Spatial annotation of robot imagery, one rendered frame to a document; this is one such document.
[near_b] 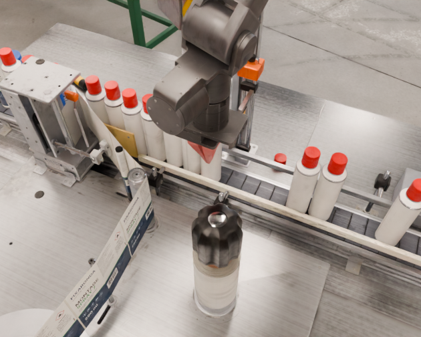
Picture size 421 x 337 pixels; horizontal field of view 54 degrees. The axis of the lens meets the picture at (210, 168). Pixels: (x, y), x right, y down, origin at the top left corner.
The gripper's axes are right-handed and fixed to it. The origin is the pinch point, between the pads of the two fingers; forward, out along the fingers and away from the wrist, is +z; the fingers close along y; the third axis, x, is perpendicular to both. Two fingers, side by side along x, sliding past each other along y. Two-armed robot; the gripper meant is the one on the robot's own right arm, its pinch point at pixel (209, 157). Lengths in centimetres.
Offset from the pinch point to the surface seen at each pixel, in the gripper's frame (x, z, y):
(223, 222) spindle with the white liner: -10.2, 0.5, 7.2
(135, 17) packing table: 133, 76, -109
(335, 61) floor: 203, 118, -2
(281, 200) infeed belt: 18.3, 30.3, 10.9
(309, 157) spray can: 16.3, 10.0, 14.4
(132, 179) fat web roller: -2.5, 12.1, -15.5
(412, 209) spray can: 16.3, 14.3, 36.2
